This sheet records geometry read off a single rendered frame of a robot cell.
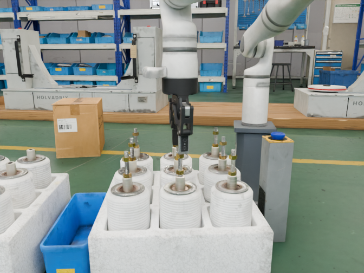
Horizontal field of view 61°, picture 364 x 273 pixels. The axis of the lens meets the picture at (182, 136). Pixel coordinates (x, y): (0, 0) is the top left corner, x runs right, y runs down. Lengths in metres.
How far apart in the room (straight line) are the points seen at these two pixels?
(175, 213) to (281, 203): 0.38
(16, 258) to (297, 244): 0.74
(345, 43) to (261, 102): 6.01
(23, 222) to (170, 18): 0.55
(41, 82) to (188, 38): 2.75
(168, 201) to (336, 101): 2.22
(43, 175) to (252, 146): 0.69
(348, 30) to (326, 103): 4.46
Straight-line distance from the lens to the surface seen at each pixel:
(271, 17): 0.93
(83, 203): 1.07
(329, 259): 1.01
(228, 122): 2.58
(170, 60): 0.63
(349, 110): 2.80
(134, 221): 0.70
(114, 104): 2.82
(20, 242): 0.79
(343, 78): 5.19
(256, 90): 1.12
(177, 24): 0.63
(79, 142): 1.82
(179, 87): 0.62
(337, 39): 7.05
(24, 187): 0.88
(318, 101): 2.72
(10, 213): 0.81
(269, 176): 0.92
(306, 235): 1.10
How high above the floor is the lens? 0.53
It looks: 14 degrees down
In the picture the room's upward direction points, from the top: straight up
